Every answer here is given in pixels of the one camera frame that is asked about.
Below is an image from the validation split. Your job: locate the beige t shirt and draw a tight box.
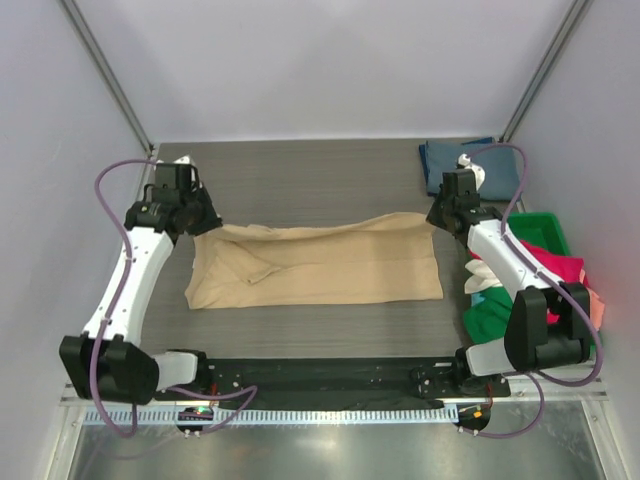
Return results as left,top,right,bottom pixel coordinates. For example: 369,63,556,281
185,212,444,310

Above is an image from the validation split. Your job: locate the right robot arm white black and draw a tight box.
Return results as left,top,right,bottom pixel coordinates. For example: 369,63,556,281
427,169,598,396

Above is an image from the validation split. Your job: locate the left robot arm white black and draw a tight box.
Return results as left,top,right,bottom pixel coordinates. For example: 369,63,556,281
59,156,222,405

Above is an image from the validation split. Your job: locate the folded grey-blue t shirt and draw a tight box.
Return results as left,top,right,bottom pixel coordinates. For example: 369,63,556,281
424,139,524,203

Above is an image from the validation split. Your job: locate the white t shirt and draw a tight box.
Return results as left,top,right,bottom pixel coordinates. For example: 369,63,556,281
464,258,503,295

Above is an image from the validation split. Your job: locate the green plastic bin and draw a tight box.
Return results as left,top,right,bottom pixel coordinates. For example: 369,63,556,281
504,212,606,354

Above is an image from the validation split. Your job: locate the light blue t shirt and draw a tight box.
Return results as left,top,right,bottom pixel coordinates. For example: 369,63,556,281
470,292,486,307

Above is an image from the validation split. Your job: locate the green t shirt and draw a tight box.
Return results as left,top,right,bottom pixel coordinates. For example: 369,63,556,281
463,287,513,344

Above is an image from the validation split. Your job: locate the magenta t shirt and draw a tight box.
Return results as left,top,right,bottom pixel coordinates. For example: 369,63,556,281
467,239,586,326

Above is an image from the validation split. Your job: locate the salmon pink t shirt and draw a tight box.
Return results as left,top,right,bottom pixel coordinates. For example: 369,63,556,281
580,270,605,331

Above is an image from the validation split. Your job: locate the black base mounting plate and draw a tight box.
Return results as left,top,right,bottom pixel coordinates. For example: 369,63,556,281
185,357,511,411

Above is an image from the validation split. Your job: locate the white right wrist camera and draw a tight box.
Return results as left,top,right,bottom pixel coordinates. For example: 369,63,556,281
457,153,486,191

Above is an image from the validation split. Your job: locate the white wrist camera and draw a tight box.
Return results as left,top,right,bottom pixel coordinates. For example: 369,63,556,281
457,153,486,191
173,155,194,165

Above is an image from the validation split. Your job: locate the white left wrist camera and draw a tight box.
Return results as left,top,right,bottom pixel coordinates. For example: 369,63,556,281
173,155,194,165

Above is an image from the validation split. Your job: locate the aluminium extrusion rail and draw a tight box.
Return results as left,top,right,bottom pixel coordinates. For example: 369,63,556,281
59,375,609,407

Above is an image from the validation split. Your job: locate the slotted cable duct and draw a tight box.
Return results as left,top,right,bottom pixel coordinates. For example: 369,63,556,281
82,406,460,427

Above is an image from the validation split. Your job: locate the left aluminium frame post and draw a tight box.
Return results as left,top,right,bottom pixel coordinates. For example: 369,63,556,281
58,0,154,155

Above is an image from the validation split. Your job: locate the aluminium frame post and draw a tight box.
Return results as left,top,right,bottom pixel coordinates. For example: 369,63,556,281
58,0,154,155
499,0,593,142

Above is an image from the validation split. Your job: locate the right aluminium frame post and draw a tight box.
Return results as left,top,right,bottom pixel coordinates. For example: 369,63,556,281
499,0,593,142

